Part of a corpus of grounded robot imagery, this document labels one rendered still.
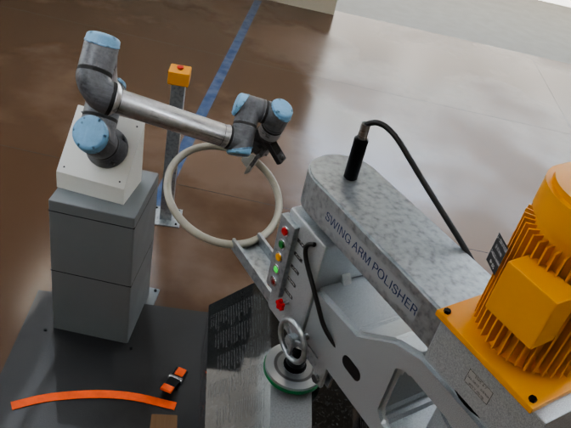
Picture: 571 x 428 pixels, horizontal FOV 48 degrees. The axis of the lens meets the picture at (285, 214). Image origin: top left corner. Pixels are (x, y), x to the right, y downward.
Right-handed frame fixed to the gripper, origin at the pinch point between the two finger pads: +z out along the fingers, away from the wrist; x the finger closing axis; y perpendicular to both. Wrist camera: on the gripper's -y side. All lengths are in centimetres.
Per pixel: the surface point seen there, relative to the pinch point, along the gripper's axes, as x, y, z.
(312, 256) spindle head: 60, -42, -57
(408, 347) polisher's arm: 76, -74, -75
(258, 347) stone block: 55, -50, 16
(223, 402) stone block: 78, -52, 23
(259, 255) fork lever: 36.0, -27.0, -3.8
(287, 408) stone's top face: 74, -70, 1
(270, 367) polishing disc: 66, -56, 1
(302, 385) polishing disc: 65, -69, -3
